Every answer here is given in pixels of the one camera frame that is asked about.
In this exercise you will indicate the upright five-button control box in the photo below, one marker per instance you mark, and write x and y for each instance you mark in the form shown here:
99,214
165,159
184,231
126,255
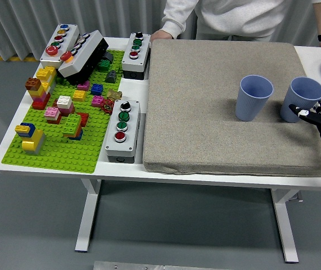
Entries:
67,42

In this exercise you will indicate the blue brick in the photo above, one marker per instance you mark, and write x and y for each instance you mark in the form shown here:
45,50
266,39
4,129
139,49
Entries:
97,89

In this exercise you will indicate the yellow white brick stack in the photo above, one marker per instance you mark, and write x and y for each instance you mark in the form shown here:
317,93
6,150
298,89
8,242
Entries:
46,73

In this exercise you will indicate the four-button control box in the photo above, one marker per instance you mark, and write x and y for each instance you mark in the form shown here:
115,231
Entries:
121,149
132,64

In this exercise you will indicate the green brick baseplate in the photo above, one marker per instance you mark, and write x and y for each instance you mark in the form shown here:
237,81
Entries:
64,157

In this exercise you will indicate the white table leg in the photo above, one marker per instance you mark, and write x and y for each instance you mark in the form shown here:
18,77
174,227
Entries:
286,230
85,219

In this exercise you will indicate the brown-topped brick stack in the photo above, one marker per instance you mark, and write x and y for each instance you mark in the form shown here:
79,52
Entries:
38,92

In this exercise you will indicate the white-topped brick stack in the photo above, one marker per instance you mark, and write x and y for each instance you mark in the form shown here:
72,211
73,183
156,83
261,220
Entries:
64,101

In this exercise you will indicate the red brick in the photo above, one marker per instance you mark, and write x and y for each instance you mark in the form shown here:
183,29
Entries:
85,119

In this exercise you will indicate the tilted five-button control box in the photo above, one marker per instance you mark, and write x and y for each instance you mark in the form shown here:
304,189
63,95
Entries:
88,52

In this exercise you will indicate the green-topped brick stack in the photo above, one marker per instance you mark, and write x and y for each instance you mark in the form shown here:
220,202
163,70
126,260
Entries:
72,123

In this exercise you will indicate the person's right forearm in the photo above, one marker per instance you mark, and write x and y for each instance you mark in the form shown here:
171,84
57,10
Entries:
175,17

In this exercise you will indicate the grey sloped brick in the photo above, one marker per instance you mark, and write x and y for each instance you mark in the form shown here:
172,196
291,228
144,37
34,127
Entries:
111,77

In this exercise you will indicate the grey pleated curtain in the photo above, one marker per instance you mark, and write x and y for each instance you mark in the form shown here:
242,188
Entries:
64,14

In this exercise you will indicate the person's right hand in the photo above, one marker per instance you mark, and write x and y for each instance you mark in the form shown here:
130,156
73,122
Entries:
161,35

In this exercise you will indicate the blue ribbed plastic cup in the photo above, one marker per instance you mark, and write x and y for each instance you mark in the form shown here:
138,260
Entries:
292,101
250,105

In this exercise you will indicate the green brick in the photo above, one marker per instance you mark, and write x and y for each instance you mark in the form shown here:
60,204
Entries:
103,65

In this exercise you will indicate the grey-brown cushion mat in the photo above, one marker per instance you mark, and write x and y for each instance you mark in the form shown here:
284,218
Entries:
205,118

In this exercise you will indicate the person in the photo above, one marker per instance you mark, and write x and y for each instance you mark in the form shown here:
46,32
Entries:
239,17

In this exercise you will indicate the yellow blue brick duck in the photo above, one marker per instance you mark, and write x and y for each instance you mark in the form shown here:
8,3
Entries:
32,140

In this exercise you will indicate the dark grey arch piece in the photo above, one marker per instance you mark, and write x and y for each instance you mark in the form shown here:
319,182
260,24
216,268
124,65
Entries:
108,56

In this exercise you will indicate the brass valve red handwheel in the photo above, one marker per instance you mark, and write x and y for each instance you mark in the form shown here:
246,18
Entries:
107,107

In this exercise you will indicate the pink-topped brick stack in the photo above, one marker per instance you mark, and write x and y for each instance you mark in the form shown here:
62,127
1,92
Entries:
53,114

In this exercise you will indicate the magenta brick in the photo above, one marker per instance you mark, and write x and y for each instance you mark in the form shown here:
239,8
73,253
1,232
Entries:
83,85
97,101

